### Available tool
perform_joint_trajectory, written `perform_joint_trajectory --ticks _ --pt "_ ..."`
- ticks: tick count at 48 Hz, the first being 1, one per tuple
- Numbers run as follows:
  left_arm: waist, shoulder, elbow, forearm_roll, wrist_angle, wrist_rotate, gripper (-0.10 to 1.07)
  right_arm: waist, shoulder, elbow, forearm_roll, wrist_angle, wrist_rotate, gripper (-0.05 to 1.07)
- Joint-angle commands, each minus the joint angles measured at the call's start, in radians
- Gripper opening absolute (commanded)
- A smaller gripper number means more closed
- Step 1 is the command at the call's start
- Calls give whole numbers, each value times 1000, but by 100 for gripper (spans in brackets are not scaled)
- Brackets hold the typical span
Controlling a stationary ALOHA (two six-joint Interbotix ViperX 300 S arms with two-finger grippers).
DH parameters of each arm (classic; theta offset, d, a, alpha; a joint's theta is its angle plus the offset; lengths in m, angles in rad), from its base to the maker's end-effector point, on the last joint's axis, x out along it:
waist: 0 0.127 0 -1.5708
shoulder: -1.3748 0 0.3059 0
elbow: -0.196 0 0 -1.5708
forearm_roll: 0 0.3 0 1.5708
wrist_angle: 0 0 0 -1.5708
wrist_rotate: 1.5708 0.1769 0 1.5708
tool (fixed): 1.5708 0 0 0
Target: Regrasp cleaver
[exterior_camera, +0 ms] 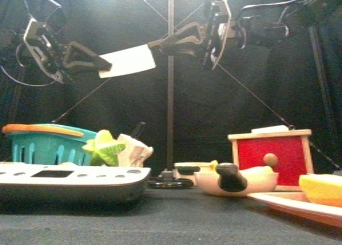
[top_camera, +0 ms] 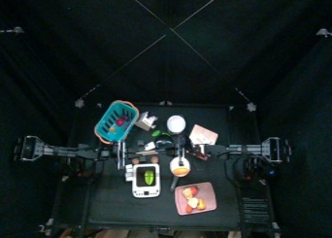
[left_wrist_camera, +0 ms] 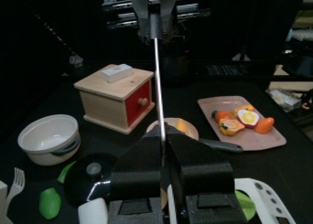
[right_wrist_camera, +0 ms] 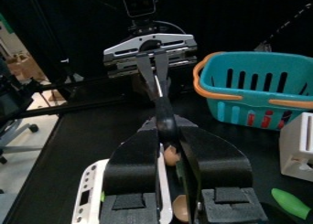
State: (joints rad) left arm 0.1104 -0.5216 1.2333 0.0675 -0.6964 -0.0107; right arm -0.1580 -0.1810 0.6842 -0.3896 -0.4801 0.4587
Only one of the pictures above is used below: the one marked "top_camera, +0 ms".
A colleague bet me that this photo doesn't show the toy cleaver with tan blade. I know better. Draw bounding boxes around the toy cleaver with tan blade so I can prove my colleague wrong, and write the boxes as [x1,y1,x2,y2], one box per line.
[187,123,219,157]

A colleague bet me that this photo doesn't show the silver toy utensil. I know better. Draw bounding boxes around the silver toy utensil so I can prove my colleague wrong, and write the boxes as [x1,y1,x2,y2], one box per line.
[115,141,127,170]

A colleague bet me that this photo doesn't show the black toy utensil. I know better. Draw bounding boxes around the black toy utensil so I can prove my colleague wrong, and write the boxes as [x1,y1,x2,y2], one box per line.
[171,133,191,160]

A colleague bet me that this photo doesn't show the toy pan with orange food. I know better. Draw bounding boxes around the toy pan with orange food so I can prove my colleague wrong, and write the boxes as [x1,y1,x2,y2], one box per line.
[167,155,191,191]

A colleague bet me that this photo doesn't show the small white toy block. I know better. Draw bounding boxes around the small white toy block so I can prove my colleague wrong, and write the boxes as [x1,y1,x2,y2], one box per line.
[123,164,134,182]

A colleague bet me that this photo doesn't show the green toy pepper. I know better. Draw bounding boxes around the green toy pepper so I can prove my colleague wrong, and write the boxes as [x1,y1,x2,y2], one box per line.
[142,170,155,186]

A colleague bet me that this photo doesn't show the grey white toy appliance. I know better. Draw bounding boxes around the grey white toy appliance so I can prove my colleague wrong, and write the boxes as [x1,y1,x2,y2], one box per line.
[133,111,159,132]

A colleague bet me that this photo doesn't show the teal basket with orange rim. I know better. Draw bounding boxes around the teal basket with orange rim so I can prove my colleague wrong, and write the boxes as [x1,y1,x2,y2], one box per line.
[93,99,141,145]

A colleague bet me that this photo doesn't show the white bowl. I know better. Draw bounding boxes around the white bowl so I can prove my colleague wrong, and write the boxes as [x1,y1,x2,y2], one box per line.
[165,115,187,135]

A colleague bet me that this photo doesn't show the purple red toy vegetable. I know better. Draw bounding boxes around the purple red toy vegetable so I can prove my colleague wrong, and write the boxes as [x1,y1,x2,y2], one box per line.
[115,115,130,127]

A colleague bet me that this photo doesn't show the red toy strawberry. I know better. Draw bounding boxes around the red toy strawberry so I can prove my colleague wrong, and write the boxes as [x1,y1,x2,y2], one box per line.
[181,186,199,198]

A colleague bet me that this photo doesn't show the white tray with green item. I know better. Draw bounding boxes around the white tray with green item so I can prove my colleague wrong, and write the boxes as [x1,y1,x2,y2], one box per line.
[130,163,162,199]

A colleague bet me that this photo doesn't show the pink cutting board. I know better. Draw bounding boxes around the pink cutting board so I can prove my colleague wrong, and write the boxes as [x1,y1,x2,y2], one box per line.
[173,182,217,216]

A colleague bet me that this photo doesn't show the pale yellow toy fruit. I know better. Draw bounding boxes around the pale yellow toy fruit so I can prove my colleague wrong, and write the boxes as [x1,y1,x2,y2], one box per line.
[186,197,199,209]

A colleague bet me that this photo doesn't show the thin diagonal frame wire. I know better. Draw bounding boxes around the thin diagonal frame wire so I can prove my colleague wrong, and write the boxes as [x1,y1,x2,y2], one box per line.
[78,0,229,102]
[119,0,254,104]

